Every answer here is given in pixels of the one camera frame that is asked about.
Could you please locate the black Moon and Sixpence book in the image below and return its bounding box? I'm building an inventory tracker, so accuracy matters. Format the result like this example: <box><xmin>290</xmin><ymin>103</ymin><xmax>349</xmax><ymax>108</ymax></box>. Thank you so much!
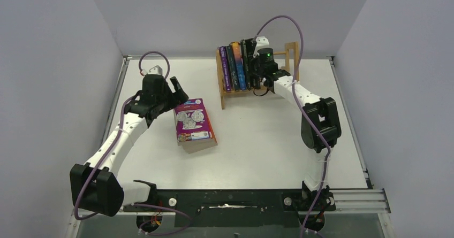
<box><xmin>248</xmin><ymin>57</ymin><xmax>260</xmax><ymax>89</ymax></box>

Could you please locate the dark green book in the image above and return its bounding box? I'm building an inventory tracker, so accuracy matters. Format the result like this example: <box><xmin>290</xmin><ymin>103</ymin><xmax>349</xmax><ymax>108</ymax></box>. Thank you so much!
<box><xmin>240</xmin><ymin>39</ymin><xmax>251</xmax><ymax>90</ymax></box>

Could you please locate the Jane Eyre book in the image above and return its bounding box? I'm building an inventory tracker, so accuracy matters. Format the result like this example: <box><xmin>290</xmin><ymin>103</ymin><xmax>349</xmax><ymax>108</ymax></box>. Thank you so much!
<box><xmin>230</xmin><ymin>42</ymin><xmax>247</xmax><ymax>91</ymax></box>

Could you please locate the purple comic book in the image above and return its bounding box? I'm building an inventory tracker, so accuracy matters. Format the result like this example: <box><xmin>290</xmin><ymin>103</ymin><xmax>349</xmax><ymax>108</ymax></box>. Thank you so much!
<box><xmin>219</xmin><ymin>46</ymin><xmax>232</xmax><ymax>92</ymax></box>

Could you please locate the Little Women book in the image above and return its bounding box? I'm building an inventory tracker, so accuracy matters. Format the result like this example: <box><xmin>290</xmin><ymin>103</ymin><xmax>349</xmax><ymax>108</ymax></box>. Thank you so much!
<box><xmin>226</xmin><ymin>45</ymin><xmax>240</xmax><ymax>91</ymax></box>

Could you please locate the magenta Treehouse book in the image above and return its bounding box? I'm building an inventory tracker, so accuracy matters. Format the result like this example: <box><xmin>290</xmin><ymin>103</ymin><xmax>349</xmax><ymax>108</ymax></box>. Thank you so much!
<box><xmin>173</xmin><ymin>98</ymin><xmax>214</xmax><ymax>143</ymax></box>

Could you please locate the wooden book rack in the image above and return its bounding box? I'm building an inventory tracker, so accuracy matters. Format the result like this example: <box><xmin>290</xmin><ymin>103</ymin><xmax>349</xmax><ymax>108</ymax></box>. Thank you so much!
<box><xmin>216</xmin><ymin>42</ymin><xmax>300</xmax><ymax>110</ymax></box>

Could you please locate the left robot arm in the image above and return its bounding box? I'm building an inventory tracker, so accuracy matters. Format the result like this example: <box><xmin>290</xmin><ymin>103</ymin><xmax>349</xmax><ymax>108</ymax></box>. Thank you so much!
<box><xmin>70</xmin><ymin>74</ymin><xmax>188</xmax><ymax>220</ymax></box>

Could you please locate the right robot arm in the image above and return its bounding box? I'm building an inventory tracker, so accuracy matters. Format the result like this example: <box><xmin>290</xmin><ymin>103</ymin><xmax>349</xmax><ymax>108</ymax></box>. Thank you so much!
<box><xmin>241</xmin><ymin>36</ymin><xmax>342</xmax><ymax>210</ymax></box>

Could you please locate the lower stack of books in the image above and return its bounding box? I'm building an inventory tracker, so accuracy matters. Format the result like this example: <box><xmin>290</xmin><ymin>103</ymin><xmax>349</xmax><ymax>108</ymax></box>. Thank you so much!
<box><xmin>177</xmin><ymin>122</ymin><xmax>217</xmax><ymax>153</ymax></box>

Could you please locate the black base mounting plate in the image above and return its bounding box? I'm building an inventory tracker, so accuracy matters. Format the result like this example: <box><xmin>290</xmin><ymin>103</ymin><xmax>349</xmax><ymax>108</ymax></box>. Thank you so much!
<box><xmin>124</xmin><ymin>188</ymin><xmax>336</xmax><ymax>230</ymax></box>

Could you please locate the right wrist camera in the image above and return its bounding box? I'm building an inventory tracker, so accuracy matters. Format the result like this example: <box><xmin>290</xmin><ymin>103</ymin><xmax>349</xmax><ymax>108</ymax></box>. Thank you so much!
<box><xmin>253</xmin><ymin>36</ymin><xmax>269</xmax><ymax>57</ymax></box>

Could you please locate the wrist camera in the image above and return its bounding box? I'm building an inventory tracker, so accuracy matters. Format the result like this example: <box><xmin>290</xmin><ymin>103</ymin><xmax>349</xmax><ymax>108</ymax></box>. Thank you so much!
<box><xmin>253</xmin><ymin>36</ymin><xmax>269</xmax><ymax>57</ymax></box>
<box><xmin>147</xmin><ymin>65</ymin><xmax>164</xmax><ymax>76</ymax></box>

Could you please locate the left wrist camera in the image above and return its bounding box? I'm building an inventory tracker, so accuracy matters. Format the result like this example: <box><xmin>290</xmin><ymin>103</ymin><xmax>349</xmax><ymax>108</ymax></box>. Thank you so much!
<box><xmin>147</xmin><ymin>65</ymin><xmax>164</xmax><ymax>76</ymax></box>

